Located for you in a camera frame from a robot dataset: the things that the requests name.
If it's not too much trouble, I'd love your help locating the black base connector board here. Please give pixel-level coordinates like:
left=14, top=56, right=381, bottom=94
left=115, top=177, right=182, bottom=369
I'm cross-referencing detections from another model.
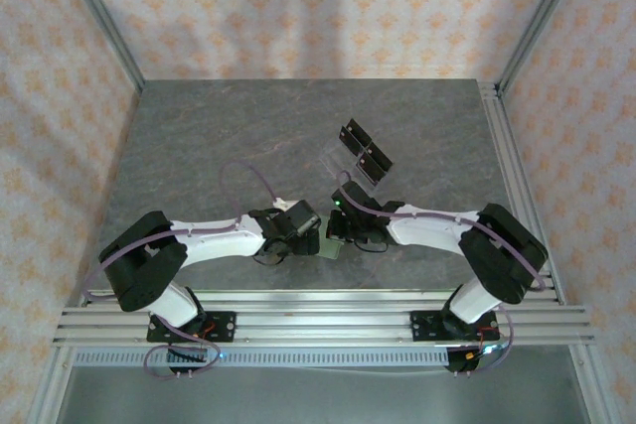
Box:
left=443, top=343, right=501, bottom=378

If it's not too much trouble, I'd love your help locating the aluminium rail frame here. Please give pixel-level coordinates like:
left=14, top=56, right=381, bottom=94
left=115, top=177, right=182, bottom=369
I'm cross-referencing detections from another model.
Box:
left=52, top=288, right=595, bottom=349

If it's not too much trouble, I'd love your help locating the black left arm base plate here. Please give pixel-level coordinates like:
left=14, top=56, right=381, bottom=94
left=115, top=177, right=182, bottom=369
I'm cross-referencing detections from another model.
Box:
left=147, top=311, right=236, bottom=345

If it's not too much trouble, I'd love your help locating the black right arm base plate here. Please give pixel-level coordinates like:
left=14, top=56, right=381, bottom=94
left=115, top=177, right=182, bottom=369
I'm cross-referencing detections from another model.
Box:
left=410, top=309, right=498, bottom=344

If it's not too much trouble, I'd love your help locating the slotted grey cable duct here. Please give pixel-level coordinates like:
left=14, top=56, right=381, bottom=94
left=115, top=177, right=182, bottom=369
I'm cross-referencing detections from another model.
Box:
left=74, top=348, right=451, bottom=368

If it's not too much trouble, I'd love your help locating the aluminium side rail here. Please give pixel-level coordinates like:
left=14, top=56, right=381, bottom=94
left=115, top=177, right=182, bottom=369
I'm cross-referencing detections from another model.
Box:
left=478, top=80, right=567, bottom=306

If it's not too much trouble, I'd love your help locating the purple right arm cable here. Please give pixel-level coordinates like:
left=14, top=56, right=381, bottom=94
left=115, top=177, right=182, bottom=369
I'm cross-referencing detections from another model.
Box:
left=336, top=170, right=548, bottom=376

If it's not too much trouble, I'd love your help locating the aluminium frame leg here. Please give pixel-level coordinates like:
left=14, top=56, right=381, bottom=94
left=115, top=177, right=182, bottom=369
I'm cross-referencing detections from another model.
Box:
left=568, top=344, right=612, bottom=424
left=29, top=347, right=76, bottom=424

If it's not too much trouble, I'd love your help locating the aluminium frame post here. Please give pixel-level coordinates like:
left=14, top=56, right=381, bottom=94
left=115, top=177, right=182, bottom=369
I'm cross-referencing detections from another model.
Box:
left=495, top=0, right=593, bottom=95
left=53, top=0, right=146, bottom=95

